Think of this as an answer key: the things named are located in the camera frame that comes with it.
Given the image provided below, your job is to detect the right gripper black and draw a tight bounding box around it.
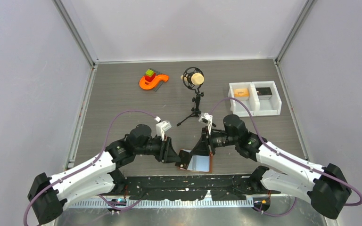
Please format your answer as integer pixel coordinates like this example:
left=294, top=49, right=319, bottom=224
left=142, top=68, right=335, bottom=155
left=191, top=126, right=238, bottom=157

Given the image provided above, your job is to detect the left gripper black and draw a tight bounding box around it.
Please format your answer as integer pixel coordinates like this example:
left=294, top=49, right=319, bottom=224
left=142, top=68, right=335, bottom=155
left=134, top=133, right=181, bottom=163

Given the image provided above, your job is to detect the brown card holder wallet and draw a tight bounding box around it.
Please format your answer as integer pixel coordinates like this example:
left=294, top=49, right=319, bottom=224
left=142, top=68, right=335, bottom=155
left=178, top=149, right=214, bottom=174

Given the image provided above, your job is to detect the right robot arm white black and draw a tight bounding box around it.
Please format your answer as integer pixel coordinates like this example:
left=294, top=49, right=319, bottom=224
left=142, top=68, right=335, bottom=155
left=189, top=113, right=352, bottom=219

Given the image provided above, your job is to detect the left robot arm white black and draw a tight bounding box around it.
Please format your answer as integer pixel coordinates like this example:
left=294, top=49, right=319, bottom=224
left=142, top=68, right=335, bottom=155
left=27, top=121, right=180, bottom=225

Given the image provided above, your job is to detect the orange card in box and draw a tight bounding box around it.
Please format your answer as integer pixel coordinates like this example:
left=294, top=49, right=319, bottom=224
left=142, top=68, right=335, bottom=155
left=233, top=88, right=250, bottom=98

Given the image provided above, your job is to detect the black card in box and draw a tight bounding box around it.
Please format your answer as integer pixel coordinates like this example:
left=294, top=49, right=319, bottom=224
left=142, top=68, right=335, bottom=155
left=256, top=87, right=272, bottom=98

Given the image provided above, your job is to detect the orange curved plastic piece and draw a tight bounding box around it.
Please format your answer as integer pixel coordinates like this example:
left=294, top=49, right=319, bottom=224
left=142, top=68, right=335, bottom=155
left=139, top=74, right=169, bottom=90

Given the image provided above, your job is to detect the red toy block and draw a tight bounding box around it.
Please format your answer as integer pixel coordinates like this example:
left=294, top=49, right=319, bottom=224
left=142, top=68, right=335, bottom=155
left=144, top=73, right=156, bottom=82

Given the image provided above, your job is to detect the white two-compartment box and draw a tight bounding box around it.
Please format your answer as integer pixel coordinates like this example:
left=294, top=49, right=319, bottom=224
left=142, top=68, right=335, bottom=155
left=228, top=81, right=282, bottom=116

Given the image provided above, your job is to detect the green toy block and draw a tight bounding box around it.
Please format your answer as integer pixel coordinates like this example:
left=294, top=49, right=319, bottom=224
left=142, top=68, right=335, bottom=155
left=145, top=69, right=156, bottom=78

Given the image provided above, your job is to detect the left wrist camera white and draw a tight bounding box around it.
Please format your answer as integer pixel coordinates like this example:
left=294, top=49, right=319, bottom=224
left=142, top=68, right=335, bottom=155
left=155, top=116, right=172, bottom=141

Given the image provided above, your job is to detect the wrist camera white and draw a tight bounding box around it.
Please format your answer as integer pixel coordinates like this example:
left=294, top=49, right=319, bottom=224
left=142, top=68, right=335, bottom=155
left=155, top=116, right=172, bottom=141
left=198, top=113, right=215, bottom=135

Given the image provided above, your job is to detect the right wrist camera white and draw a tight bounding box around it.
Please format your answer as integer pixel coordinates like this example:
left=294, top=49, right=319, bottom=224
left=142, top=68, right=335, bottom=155
left=198, top=113, right=215, bottom=135

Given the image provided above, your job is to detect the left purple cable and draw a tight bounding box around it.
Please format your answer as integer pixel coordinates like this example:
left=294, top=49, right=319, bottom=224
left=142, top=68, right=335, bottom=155
left=23, top=109, right=161, bottom=226

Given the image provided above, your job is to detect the beige microphone in shock mount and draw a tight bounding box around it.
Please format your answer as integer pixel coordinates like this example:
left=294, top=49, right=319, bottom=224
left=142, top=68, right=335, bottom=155
left=181, top=67, right=205, bottom=93

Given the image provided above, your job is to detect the grey toy base plate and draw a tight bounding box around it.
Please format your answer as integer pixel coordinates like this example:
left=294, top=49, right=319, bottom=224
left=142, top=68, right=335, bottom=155
left=144, top=68, right=166, bottom=91

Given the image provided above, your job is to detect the aluminium front rail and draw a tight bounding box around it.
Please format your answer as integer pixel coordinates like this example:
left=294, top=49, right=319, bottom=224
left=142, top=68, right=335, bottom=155
left=47, top=176, right=294, bottom=209

